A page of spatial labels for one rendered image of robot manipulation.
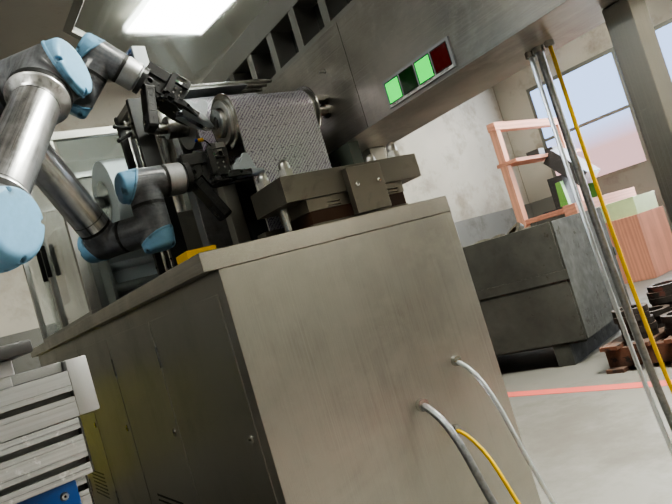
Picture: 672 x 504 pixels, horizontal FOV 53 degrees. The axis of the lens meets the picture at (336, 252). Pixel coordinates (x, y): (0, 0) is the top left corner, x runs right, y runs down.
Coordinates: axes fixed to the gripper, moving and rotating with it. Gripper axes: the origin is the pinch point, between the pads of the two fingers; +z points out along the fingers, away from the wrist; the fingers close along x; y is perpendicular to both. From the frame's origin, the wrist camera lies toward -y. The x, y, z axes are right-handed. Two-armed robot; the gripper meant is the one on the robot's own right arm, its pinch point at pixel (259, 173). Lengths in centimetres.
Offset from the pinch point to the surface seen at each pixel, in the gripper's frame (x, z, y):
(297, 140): -0.3, 13.5, 7.0
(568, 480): 1, 73, -109
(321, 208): -18.9, 2.5, -14.6
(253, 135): -0.3, 1.2, 9.9
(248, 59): 41, 31, 48
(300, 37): 9, 31, 40
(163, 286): -1.1, -31.9, -21.7
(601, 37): 304, 659, 161
